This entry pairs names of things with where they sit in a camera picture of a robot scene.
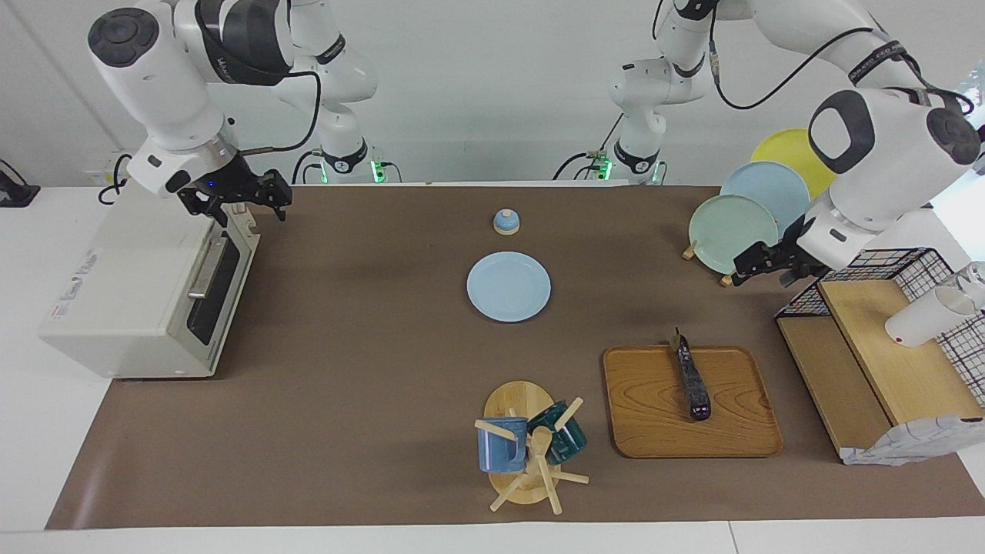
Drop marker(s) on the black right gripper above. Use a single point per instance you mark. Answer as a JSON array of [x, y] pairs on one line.
[[219, 185]]

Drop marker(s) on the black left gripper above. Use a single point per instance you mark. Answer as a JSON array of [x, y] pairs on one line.
[[800, 258]]

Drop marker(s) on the glass oven door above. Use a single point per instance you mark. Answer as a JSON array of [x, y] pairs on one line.
[[219, 285]]

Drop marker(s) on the dark purple eggplant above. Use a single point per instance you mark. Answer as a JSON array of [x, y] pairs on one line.
[[692, 385]]

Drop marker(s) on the light blue plate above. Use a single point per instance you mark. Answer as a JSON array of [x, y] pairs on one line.
[[777, 188], [508, 286]]

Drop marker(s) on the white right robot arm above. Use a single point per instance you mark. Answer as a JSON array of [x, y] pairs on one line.
[[161, 85]]

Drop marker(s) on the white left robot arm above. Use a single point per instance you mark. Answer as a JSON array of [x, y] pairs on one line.
[[885, 138]]

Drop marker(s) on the beige toaster oven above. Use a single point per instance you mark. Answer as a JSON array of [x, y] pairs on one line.
[[131, 292]]

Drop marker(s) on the pale green plate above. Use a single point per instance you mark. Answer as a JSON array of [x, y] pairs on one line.
[[731, 235]]

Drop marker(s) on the wooden plate rack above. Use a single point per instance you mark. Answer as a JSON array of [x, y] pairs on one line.
[[689, 251]]

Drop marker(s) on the yellow plate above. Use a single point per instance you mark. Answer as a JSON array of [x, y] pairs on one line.
[[785, 146]]

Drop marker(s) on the white cup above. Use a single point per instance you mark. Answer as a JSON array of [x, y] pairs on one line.
[[919, 319]]

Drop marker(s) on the wooden serving tray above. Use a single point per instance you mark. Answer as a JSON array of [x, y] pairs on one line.
[[646, 415]]

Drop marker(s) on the marble patterned cloth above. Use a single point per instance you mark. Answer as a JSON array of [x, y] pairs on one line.
[[908, 442]]

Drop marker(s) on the black clamp device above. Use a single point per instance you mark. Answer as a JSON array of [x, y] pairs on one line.
[[15, 188]]

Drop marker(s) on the brown table mat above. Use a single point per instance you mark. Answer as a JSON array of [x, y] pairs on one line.
[[346, 423]]

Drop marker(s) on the small blue lidded jar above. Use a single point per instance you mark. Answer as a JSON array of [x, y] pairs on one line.
[[506, 223]]

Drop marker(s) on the dark green mug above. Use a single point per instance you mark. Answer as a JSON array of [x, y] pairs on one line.
[[565, 442]]

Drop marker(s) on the wooden mug tree stand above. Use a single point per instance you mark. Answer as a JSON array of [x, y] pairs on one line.
[[523, 400]]

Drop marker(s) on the blue mug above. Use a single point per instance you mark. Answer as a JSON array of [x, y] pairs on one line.
[[500, 450]]

